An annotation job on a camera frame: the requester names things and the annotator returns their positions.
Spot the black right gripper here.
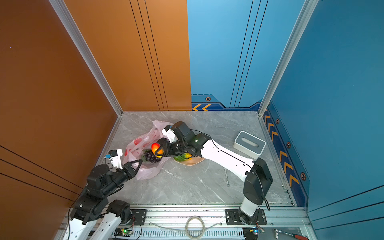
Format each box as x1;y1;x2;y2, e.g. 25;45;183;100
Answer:
155;140;189;157

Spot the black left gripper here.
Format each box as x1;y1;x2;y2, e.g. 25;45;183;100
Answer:
103;158;143;199

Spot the yellow red mango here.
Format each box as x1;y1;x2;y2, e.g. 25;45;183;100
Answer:
151;143;164;158

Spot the purple grape bunch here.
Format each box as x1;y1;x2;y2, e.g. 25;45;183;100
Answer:
142;150;163;164

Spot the pink printed plastic bag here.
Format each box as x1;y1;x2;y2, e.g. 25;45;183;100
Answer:
121;121;173;180

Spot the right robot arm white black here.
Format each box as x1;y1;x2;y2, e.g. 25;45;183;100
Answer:
151;121;273;225

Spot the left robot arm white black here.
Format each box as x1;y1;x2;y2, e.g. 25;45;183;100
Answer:
64;160;143;240

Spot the pink fruit plate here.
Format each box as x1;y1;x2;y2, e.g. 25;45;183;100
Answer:
174;156;205;166

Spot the silver wrench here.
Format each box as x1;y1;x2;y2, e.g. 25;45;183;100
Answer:
224;168;230;187

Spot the left green circuit board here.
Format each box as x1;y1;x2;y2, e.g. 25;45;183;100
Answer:
113;228;134;238

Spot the green circuit board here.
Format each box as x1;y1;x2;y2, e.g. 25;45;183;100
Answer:
113;228;134;238
250;227;265;236

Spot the white grey tissue box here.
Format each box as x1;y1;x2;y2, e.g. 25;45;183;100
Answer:
234;131;266;160

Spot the right green circuit board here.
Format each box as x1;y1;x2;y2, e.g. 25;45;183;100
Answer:
250;227;265;236

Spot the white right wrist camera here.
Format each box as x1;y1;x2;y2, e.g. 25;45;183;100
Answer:
162;125;178;143

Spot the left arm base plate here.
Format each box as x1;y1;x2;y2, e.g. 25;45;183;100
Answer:
125;209;147;227

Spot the aluminium front rail frame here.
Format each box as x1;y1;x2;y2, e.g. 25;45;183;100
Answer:
55;205;317;240

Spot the coiled clear cable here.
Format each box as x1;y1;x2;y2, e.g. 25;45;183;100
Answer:
148;215;224;240

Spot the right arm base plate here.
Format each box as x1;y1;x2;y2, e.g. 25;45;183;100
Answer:
225;209;268;226

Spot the red handled tool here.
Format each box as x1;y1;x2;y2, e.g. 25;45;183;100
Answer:
273;229;309;240

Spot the left aluminium corner post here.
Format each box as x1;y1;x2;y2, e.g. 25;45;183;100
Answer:
49;0;124;117

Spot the aluminium corner post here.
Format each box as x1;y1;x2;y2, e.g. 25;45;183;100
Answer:
258;0;319;117
49;0;124;117

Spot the right aluminium corner post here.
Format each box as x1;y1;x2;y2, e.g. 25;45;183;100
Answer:
258;0;319;117

